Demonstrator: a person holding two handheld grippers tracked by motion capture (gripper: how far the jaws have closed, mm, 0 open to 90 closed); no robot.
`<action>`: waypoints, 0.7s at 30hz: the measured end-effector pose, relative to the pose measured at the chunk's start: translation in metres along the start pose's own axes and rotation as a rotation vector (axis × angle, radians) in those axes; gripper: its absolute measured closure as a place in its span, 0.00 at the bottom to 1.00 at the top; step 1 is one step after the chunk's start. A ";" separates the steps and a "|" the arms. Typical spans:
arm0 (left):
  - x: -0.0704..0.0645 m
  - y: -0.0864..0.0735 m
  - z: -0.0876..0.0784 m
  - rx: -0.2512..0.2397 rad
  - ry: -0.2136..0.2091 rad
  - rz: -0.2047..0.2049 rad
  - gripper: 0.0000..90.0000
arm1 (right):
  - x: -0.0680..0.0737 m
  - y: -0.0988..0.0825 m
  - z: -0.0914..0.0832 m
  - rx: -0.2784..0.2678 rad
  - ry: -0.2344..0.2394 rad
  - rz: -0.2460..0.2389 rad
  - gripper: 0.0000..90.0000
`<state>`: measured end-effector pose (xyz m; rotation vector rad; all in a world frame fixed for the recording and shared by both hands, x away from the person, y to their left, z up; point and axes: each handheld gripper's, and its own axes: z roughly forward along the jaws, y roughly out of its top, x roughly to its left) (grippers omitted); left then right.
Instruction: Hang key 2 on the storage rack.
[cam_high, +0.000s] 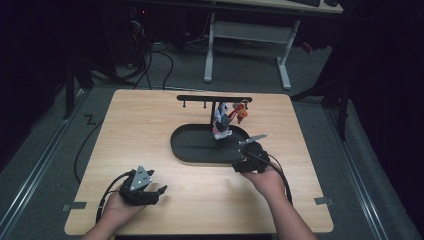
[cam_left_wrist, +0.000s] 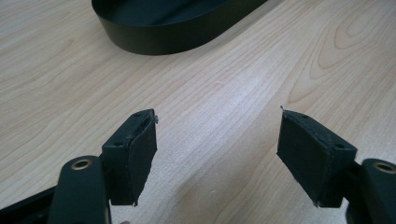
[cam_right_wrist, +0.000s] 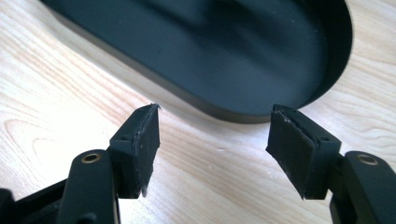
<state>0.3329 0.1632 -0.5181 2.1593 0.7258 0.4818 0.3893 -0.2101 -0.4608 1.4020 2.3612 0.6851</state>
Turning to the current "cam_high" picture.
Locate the bundle of black cables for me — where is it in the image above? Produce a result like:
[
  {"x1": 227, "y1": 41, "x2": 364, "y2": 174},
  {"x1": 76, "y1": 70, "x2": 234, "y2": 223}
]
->
[{"x1": 129, "y1": 9, "x2": 175, "y2": 91}]

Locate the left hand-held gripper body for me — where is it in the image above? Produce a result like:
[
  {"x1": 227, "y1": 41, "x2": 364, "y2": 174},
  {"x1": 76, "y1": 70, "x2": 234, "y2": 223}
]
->
[{"x1": 118, "y1": 164, "x2": 161, "y2": 207}]

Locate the black key rack with tray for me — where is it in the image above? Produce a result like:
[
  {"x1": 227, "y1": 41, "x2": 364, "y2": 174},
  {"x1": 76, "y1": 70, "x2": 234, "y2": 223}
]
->
[{"x1": 169, "y1": 94, "x2": 253, "y2": 165}]

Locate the red strap keychain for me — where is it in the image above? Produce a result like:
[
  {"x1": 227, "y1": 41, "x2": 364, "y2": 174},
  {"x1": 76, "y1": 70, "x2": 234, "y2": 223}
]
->
[{"x1": 227, "y1": 99, "x2": 250, "y2": 125}]

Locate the person's right hand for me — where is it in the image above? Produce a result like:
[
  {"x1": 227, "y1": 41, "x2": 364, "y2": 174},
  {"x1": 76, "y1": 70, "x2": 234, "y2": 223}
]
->
[{"x1": 240, "y1": 164, "x2": 288, "y2": 201}]

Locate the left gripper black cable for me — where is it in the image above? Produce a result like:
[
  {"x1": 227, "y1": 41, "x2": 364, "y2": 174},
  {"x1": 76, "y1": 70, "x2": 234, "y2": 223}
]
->
[{"x1": 95, "y1": 170, "x2": 134, "y2": 224}]

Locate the black floor cable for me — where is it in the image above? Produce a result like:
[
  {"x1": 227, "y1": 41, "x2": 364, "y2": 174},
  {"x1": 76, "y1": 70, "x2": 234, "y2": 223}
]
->
[{"x1": 73, "y1": 119, "x2": 104, "y2": 184}]

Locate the metal floor rail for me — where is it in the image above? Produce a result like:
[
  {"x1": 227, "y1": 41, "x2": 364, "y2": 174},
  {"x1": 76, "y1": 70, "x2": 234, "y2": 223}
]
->
[
  {"x1": 324, "y1": 106, "x2": 389, "y2": 240},
  {"x1": 0, "y1": 89, "x2": 85, "y2": 232}
]

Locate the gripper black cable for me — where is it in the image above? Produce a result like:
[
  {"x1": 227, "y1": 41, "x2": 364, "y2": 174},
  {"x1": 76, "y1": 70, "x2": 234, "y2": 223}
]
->
[
  {"x1": 95, "y1": 170, "x2": 134, "y2": 224},
  {"x1": 244, "y1": 151, "x2": 294, "y2": 205}
]

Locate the white-framed desk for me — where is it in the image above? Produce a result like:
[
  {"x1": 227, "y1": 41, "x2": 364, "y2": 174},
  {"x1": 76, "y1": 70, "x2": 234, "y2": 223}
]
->
[{"x1": 203, "y1": 0, "x2": 344, "y2": 91}]

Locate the person's left hand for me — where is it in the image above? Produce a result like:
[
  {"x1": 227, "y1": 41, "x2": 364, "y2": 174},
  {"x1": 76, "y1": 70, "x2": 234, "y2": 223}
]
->
[{"x1": 103, "y1": 189, "x2": 148, "y2": 221}]

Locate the doll keychain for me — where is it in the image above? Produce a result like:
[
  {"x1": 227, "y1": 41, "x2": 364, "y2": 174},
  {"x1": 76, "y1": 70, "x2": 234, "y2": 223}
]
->
[{"x1": 212, "y1": 101, "x2": 233, "y2": 141}]

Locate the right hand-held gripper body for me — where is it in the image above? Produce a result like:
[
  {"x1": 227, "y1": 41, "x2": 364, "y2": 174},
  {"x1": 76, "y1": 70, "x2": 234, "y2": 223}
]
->
[{"x1": 232, "y1": 133, "x2": 271, "y2": 174}]

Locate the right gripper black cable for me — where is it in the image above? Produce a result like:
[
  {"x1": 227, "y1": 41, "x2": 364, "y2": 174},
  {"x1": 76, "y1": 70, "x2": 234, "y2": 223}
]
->
[{"x1": 244, "y1": 151, "x2": 294, "y2": 205}]

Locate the black metal stand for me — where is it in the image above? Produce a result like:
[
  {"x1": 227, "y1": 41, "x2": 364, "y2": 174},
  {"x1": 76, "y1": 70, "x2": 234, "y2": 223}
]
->
[
  {"x1": 63, "y1": 56, "x2": 95, "y2": 120},
  {"x1": 291, "y1": 79, "x2": 351, "y2": 141}
]

